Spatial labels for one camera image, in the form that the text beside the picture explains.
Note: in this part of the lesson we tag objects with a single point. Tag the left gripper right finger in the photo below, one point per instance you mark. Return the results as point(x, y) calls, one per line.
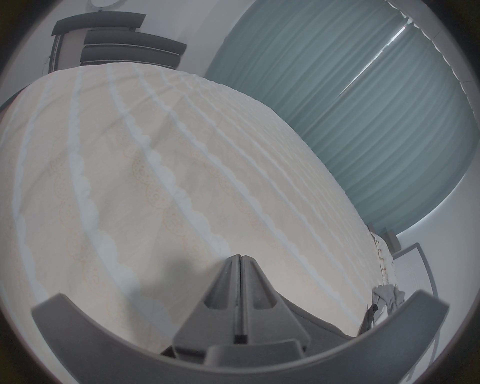
point(262, 322)

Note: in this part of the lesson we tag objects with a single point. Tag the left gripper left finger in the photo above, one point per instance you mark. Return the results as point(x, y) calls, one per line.
point(221, 322)

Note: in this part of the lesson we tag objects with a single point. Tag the pile of clothes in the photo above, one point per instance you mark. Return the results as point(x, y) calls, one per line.
point(386, 296)

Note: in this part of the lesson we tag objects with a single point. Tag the bed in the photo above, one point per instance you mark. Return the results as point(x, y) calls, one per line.
point(150, 168)

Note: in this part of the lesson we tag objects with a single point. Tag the white printed pillow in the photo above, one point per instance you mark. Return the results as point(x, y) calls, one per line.
point(384, 258)

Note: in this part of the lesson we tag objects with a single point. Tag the blue-green curtain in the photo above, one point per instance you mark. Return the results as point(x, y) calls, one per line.
point(356, 131)

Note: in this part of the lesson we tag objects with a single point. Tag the dark grey chest of drawers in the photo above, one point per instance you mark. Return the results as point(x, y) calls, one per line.
point(131, 47)

